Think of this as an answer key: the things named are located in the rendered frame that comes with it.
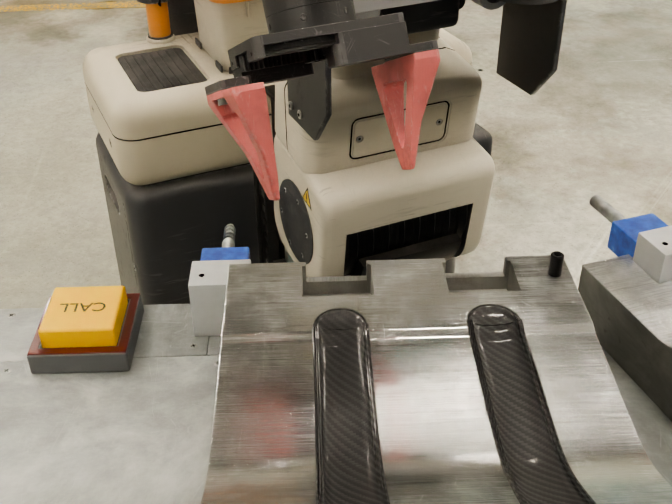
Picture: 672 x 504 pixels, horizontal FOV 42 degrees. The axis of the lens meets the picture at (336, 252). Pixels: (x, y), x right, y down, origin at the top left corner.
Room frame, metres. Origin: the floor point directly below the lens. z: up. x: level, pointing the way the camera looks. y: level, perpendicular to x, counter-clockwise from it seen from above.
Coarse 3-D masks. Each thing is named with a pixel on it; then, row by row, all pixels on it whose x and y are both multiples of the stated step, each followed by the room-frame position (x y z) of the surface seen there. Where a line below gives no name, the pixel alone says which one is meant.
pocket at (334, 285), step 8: (368, 264) 0.55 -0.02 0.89; (304, 272) 0.55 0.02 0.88; (368, 272) 0.55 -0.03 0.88; (304, 280) 0.55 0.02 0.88; (312, 280) 0.55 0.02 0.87; (320, 280) 0.55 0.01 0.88; (328, 280) 0.55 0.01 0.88; (336, 280) 0.55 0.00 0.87; (344, 280) 0.55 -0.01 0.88; (352, 280) 0.55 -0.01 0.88; (360, 280) 0.55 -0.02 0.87; (368, 280) 0.55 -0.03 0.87; (304, 288) 0.55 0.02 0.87; (312, 288) 0.55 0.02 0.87; (320, 288) 0.55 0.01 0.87; (328, 288) 0.55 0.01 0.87; (336, 288) 0.55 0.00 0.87; (344, 288) 0.55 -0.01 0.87; (352, 288) 0.55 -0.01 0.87; (360, 288) 0.55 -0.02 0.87; (368, 288) 0.55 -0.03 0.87; (304, 296) 0.55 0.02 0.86; (312, 296) 0.55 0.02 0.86
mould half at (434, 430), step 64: (512, 256) 0.56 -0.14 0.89; (256, 320) 0.48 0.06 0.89; (384, 320) 0.48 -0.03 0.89; (448, 320) 0.48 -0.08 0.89; (576, 320) 0.48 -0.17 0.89; (256, 384) 0.42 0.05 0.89; (384, 384) 0.42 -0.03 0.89; (448, 384) 0.42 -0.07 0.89; (576, 384) 0.42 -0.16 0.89; (256, 448) 0.37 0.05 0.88; (384, 448) 0.37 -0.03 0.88; (448, 448) 0.37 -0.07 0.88; (576, 448) 0.37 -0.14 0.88; (640, 448) 0.37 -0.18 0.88
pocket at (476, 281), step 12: (444, 264) 0.55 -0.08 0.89; (504, 264) 0.56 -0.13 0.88; (456, 276) 0.55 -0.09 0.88; (468, 276) 0.55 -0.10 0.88; (480, 276) 0.55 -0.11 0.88; (492, 276) 0.55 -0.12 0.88; (504, 276) 0.55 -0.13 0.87; (456, 288) 0.55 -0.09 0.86; (468, 288) 0.55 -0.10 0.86; (480, 288) 0.55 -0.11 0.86; (492, 288) 0.55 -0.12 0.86; (504, 288) 0.55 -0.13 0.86; (516, 288) 0.53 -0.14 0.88
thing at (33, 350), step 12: (48, 300) 0.60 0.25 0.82; (132, 300) 0.60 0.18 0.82; (132, 312) 0.58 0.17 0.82; (132, 324) 0.57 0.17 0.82; (36, 336) 0.55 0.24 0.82; (36, 348) 0.54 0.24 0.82; (48, 348) 0.54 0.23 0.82; (60, 348) 0.54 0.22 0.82; (72, 348) 0.54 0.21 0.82; (84, 348) 0.54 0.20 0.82; (96, 348) 0.54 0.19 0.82; (108, 348) 0.54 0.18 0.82; (120, 348) 0.54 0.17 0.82
